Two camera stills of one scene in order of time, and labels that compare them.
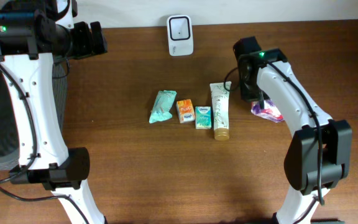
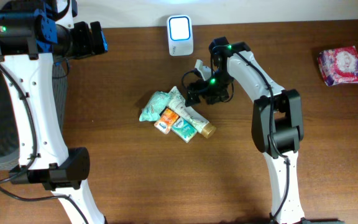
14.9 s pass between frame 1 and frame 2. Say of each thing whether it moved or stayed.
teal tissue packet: moved
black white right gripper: moved
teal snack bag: moved
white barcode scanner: stayed
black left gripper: stayed
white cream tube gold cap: moved
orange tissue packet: moved
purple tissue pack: moved
